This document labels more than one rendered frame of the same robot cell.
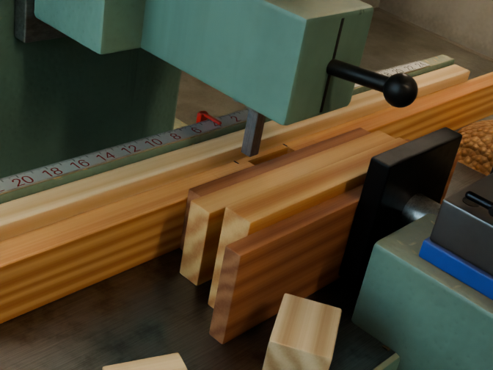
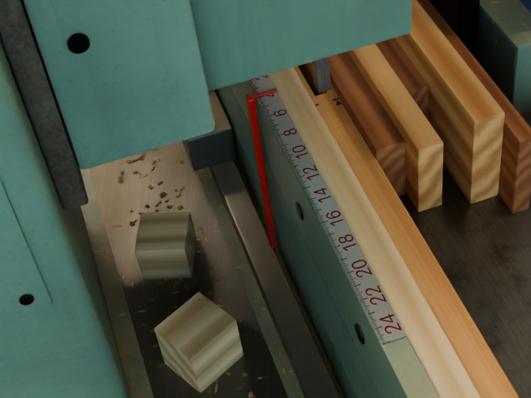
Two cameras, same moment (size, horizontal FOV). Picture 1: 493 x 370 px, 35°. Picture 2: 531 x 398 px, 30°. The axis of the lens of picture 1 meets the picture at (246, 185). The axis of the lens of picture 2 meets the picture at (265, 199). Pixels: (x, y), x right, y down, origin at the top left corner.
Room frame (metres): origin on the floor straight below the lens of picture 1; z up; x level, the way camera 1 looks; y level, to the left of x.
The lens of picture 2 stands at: (0.20, 0.42, 1.37)
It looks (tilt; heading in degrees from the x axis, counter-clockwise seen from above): 46 degrees down; 311
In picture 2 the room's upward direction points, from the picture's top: 9 degrees counter-clockwise
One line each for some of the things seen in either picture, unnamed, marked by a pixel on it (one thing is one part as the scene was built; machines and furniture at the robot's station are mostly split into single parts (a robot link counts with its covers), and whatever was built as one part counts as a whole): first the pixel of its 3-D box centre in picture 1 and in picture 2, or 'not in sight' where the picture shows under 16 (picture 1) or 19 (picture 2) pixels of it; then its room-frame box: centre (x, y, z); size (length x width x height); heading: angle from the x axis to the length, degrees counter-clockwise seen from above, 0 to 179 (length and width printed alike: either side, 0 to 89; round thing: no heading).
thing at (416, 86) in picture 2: not in sight; (371, 50); (0.50, -0.07, 0.93); 0.16 x 0.02 x 0.05; 142
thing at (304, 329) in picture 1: (300, 349); not in sight; (0.34, -0.05, 0.92); 0.04 x 0.03 x 0.04; 172
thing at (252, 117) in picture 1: (255, 121); (320, 57); (0.49, 0.00, 0.97); 0.01 x 0.01 x 0.05; 52
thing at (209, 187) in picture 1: (287, 188); (338, 86); (0.50, -0.03, 0.92); 0.19 x 0.02 x 0.05; 142
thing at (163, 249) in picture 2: not in sight; (166, 245); (0.59, 0.08, 0.82); 0.04 x 0.04 x 0.03; 32
